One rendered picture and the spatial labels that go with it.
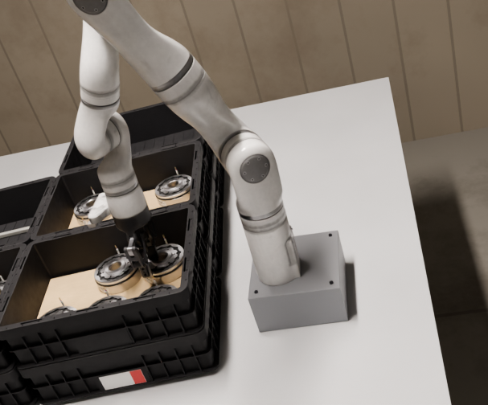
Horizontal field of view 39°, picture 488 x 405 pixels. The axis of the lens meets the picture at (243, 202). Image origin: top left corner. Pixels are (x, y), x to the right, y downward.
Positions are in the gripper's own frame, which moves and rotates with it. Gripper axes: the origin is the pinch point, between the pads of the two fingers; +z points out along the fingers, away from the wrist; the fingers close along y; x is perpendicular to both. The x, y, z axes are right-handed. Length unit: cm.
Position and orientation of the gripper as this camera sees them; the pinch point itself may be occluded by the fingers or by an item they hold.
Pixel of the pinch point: (149, 263)
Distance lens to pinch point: 149.7
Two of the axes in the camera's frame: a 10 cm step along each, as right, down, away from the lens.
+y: 1.1, -5.5, 8.3
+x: -9.7, 1.3, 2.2
